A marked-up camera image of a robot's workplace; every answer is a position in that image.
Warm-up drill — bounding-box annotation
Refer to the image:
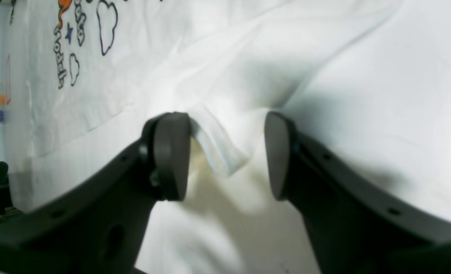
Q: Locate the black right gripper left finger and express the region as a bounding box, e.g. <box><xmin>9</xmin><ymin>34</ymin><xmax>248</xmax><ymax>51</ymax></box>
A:
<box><xmin>0</xmin><ymin>112</ymin><xmax>191</xmax><ymax>274</ymax></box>

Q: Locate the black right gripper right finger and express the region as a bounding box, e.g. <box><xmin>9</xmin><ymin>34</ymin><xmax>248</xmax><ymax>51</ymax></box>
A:
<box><xmin>264</xmin><ymin>112</ymin><xmax>451</xmax><ymax>274</ymax></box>

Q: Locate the white printed T-shirt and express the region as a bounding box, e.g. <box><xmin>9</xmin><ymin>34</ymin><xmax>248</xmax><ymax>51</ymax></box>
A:
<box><xmin>5</xmin><ymin>0</ymin><xmax>451</xmax><ymax>274</ymax></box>

